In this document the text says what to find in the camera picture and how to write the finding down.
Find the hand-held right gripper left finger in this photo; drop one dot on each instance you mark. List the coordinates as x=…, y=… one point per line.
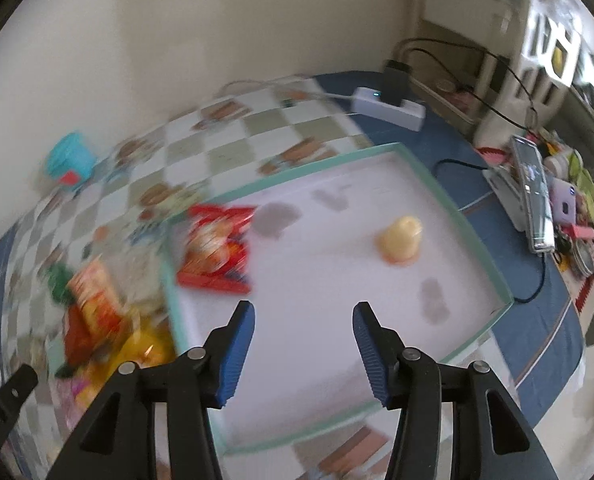
x=237, y=360

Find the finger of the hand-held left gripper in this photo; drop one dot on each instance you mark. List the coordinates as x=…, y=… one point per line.
x=7, y=405

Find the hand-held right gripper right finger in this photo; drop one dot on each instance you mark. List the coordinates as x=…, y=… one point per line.
x=369, y=360

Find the white tray with teal rim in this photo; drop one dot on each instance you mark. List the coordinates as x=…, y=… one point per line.
x=327, y=285

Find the dark red snack packet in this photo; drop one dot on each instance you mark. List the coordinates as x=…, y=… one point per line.
x=79, y=335

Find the orange tan snack packet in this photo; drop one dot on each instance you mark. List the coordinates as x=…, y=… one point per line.
x=97, y=295

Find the yellow snack packet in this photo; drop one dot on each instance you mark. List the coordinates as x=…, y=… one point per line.
x=142, y=347

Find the bright red printed snack packet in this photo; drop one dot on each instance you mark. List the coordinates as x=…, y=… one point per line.
x=212, y=247

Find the yellow jelly cup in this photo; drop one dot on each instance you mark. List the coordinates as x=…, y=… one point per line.
x=399, y=240

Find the green snack packet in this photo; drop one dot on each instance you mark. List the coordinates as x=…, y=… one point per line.
x=59, y=282

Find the checkered printed tablecloth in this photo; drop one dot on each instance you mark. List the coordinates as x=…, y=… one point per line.
x=202, y=160

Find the white device stand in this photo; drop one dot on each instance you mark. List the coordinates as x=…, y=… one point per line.
x=502, y=190

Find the silver slim device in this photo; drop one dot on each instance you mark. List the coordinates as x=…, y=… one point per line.
x=534, y=185

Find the purple small device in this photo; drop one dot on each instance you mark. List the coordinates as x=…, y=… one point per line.
x=563, y=200

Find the white power strip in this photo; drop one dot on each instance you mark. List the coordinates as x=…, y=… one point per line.
x=374, y=105

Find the teal toy box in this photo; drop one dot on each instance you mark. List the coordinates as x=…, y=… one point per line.
x=69, y=157

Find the black power adapter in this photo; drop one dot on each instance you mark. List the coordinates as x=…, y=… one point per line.
x=396, y=82

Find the pile of small colourful items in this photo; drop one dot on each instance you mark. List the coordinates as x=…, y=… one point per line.
x=587, y=180

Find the white shelf unit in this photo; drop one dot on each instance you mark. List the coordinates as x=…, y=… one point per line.
x=537, y=65

